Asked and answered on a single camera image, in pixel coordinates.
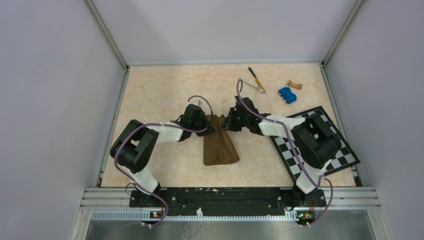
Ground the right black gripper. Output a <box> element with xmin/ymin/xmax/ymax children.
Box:
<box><xmin>219</xmin><ymin>107</ymin><xmax>249</xmax><ymax>133</ymax></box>

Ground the brown cloth napkin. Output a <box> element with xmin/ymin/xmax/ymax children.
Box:
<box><xmin>203</xmin><ymin>115</ymin><xmax>240</xmax><ymax>166</ymax></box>

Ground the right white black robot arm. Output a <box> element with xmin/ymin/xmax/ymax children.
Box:
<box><xmin>220</xmin><ymin>97</ymin><xmax>342</xmax><ymax>206</ymax></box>

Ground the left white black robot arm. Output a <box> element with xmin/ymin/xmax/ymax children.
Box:
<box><xmin>109</xmin><ymin>101</ymin><xmax>215</xmax><ymax>207</ymax></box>

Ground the blue toy car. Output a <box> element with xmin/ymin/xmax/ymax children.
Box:
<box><xmin>278</xmin><ymin>87</ymin><xmax>297</xmax><ymax>104</ymax></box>

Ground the black white checkerboard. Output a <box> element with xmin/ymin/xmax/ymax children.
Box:
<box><xmin>270</xmin><ymin>106</ymin><xmax>360</xmax><ymax>182</ymax></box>

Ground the small brown wooden piece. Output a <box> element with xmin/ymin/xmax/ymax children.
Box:
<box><xmin>287</xmin><ymin>79</ymin><xmax>303</xmax><ymax>90</ymax></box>

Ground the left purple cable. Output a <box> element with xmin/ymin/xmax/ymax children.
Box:
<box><xmin>113</xmin><ymin>95</ymin><xmax>215</xmax><ymax>229</ymax></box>

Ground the purple cable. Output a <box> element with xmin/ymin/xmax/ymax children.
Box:
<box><xmin>236</xmin><ymin>78</ymin><xmax>334</xmax><ymax>227</ymax></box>
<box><xmin>113</xmin><ymin>95</ymin><xmax>215</xmax><ymax>229</ymax></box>

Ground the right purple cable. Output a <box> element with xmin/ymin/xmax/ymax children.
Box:
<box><xmin>236</xmin><ymin>78</ymin><xmax>334</xmax><ymax>227</ymax></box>

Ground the black-handled knife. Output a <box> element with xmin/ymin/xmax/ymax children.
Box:
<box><xmin>248</xmin><ymin>67</ymin><xmax>267</xmax><ymax>94</ymax></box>

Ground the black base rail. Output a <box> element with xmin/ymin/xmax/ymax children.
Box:
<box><xmin>129</xmin><ymin>187</ymin><xmax>327</xmax><ymax>218</ymax></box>

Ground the aluminium frame rail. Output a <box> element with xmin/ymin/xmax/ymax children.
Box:
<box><xmin>329</xmin><ymin>186</ymin><xmax>382</xmax><ymax>210</ymax></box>

